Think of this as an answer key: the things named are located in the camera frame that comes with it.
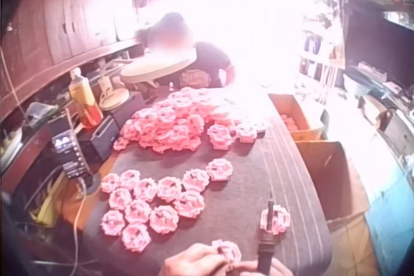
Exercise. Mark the yellow clutter heap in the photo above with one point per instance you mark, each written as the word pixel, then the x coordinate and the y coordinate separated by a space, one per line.
pixel 48 201

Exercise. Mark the brown wooden wall cabinet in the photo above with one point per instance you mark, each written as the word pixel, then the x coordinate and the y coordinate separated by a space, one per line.
pixel 51 24

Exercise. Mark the large empty cardboard box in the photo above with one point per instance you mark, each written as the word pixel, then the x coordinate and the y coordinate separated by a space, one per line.
pixel 333 182

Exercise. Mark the dark striped table cloth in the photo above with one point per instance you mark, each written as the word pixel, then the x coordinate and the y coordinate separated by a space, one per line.
pixel 246 176

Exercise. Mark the person's left hand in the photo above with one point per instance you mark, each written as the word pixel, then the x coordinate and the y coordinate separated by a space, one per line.
pixel 189 261

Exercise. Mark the dark soldering iron tool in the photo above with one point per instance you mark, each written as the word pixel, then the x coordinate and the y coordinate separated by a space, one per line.
pixel 264 243

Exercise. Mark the dark cluttered shelf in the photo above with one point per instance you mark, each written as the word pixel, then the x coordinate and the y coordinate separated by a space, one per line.
pixel 378 30

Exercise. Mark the person's right hand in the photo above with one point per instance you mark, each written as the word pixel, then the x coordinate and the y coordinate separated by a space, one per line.
pixel 247 270

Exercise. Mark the heap of pink plastic parts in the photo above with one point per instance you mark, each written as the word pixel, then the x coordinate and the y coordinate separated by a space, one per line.
pixel 174 121

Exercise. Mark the person's left fingers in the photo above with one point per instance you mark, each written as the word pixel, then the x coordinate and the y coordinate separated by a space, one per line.
pixel 211 258

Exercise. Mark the rack of small goods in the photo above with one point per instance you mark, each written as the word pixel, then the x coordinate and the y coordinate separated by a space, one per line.
pixel 318 56

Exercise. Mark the white magnifier lamp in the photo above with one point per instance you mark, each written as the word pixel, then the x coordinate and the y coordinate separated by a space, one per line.
pixel 155 69

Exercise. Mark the black box device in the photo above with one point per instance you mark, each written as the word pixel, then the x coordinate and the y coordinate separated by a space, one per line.
pixel 102 138

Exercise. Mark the person's right fingers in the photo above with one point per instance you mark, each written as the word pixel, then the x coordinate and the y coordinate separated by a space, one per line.
pixel 248 269

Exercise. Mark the white round lamp base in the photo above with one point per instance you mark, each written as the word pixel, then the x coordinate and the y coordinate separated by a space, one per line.
pixel 111 96

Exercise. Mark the phone on black stand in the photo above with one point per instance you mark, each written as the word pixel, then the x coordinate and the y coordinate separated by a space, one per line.
pixel 69 153

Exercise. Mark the pink plastic casing piece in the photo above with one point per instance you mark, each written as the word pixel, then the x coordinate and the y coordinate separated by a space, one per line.
pixel 278 219
pixel 231 251

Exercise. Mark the small cardboard box with parts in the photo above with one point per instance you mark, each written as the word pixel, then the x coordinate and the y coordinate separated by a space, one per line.
pixel 296 116

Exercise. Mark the bottle with orange liquid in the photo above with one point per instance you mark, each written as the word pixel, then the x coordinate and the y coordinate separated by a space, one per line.
pixel 84 101

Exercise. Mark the spread of pink plastic parts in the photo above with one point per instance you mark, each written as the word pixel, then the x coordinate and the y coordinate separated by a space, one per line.
pixel 161 195

